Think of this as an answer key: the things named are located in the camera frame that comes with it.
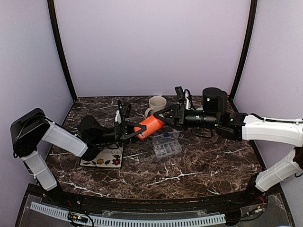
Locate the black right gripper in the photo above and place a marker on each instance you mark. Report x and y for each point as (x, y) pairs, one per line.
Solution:
(173, 115)

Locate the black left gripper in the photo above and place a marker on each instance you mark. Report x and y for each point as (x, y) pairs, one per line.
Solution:
(126, 130)

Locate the orange bottle with grey lid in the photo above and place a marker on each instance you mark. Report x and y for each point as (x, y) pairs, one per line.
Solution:
(152, 125)

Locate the clear plastic pill organizer box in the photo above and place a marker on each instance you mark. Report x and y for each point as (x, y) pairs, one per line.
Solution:
(165, 146)

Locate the small white dropper bottle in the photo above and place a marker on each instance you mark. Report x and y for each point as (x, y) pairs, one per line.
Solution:
(176, 133)

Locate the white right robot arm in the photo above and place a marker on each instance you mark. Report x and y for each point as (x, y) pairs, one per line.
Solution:
(238, 127)

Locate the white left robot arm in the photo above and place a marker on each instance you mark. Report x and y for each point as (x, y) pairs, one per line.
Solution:
(29, 132)

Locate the white ceramic mug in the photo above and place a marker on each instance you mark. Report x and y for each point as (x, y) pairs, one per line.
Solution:
(156, 103)

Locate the small blue packet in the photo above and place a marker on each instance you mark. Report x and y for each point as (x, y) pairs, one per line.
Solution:
(166, 135)

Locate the floral square plate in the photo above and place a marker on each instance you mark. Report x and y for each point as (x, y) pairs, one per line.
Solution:
(109, 158)

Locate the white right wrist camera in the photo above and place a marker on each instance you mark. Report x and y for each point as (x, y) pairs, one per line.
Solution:
(184, 97)

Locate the white slotted cable duct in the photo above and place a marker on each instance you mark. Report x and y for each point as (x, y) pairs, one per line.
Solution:
(125, 220)

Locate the black front table rail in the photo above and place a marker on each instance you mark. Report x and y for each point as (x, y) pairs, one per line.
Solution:
(228, 202)

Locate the black right frame post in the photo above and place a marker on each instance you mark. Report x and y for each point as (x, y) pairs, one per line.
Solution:
(245, 48)

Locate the black frame post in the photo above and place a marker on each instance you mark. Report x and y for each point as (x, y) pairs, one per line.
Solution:
(60, 50)
(245, 48)

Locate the black left frame post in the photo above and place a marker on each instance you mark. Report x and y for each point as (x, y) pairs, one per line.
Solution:
(60, 50)

